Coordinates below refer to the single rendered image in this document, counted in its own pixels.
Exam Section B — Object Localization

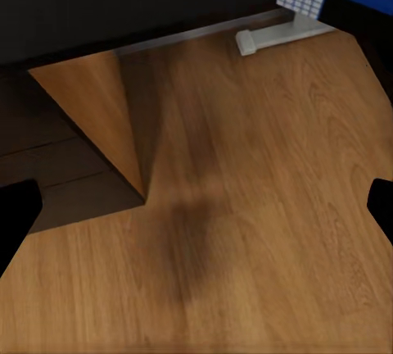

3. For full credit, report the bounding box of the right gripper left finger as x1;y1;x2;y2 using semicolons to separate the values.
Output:
0;179;43;278

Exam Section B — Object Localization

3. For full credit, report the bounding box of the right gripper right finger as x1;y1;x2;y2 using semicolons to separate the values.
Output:
367;178;393;245

